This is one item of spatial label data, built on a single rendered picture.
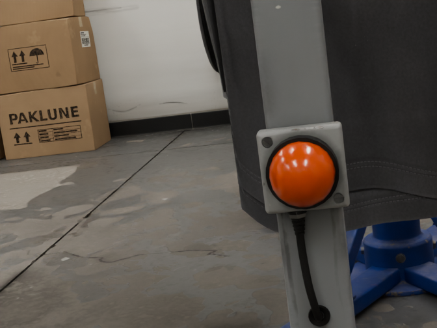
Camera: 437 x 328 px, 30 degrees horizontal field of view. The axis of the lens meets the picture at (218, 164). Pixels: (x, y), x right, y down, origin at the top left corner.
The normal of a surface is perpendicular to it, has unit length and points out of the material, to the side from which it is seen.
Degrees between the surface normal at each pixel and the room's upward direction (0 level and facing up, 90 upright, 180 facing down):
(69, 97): 89
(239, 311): 0
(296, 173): 80
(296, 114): 90
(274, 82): 90
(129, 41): 90
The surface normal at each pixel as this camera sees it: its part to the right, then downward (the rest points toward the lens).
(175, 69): -0.15, 0.20
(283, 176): -0.61, 0.06
